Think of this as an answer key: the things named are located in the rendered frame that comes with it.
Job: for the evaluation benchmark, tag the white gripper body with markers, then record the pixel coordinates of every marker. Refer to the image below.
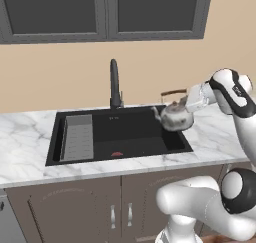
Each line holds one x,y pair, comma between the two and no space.
196,98

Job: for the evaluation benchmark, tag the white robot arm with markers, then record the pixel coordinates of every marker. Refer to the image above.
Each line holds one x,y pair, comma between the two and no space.
196,200

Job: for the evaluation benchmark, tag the black sink basin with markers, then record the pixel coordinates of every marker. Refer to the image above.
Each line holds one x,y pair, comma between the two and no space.
133,133

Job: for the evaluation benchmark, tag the brown base cabinet door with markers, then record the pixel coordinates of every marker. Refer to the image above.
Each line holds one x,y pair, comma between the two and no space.
66,210
143,193

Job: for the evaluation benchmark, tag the grey sink drain rack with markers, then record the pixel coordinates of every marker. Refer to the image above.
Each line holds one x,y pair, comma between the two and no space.
78,138

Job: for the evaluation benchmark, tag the black tap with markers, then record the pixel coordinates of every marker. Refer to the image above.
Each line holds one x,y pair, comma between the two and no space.
115,83

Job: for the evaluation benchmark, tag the small red object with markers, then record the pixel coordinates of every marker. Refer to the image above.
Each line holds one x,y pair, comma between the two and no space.
116,153

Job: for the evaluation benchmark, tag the grey dishwasher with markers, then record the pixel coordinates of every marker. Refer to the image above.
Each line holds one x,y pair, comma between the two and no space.
8,220

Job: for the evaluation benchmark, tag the grey glass wall cabinet door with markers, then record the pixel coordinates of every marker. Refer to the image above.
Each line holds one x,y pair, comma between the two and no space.
50,10
160,10

